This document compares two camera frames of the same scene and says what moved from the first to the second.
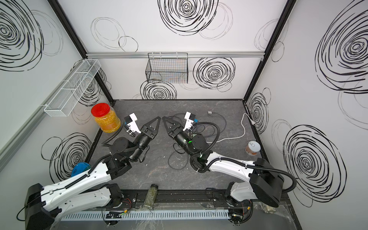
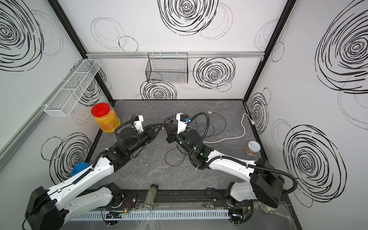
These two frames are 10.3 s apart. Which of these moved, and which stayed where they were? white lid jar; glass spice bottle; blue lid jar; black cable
Moved: black cable
Stayed: white lid jar; glass spice bottle; blue lid jar
